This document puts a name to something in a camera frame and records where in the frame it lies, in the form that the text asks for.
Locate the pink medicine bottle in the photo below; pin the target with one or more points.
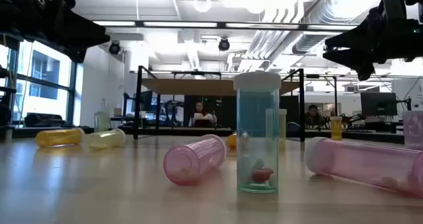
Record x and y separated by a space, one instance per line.
363 164
195 158

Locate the silver ventilation duct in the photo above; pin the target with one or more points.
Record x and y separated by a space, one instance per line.
310 40

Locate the teal bottle with red pill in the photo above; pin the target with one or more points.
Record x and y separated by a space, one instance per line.
257 118

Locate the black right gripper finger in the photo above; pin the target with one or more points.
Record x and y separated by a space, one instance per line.
357 39
360 60

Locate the wooden shelf with black legs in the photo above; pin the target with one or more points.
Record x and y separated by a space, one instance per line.
198 87

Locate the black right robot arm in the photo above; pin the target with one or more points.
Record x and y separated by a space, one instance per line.
417 39

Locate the round white ceiling lamp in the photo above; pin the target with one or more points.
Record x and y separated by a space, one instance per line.
202 4

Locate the black round ceiling spotlight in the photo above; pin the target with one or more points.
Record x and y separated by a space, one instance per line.
114 48
223 44

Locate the black sofa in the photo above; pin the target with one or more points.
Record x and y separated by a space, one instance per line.
44 120

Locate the long ceiling light bar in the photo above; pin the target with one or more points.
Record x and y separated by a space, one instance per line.
180 24

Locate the person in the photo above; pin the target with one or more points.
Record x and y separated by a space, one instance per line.
202 116
313 117

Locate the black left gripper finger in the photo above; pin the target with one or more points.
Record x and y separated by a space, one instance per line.
76 53
82 32

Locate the black computer monitor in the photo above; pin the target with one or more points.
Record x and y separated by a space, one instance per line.
145 101
378 103

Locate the orange medicine bottle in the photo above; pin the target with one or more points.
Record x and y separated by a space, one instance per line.
231 141
59 138
336 129

